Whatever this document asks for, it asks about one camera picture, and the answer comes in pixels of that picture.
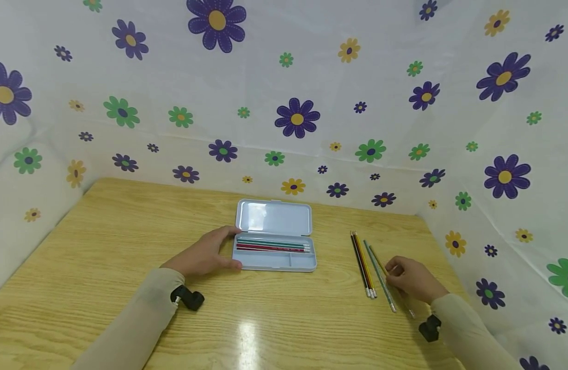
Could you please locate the person's left hand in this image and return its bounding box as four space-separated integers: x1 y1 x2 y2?
160 225 242 279

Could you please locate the black wrist band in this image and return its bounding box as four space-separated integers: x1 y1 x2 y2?
418 314 442 343
170 285 205 311

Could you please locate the person's right forearm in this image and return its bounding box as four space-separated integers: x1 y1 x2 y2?
430 293 521 370

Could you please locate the person's left forearm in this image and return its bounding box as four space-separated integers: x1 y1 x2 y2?
70 267 186 370

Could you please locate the person's right hand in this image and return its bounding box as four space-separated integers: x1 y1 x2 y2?
385 256 445 305

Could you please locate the maroon pencil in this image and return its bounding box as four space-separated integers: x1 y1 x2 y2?
236 242 311 251

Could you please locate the orange striped pencil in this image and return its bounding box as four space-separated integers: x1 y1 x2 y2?
353 232 377 299

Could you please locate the black pencil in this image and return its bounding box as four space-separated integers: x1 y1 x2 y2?
350 232 372 298

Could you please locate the yellow green pencil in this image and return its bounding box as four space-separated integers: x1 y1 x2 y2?
369 246 416 319

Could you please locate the light blue pencil case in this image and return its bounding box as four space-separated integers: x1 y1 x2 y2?
232 198 317 272

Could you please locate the red pencil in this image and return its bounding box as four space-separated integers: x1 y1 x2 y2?
236 246 311 253

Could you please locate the grey green pencil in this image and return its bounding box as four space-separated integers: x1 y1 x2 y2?
363 240 397 313

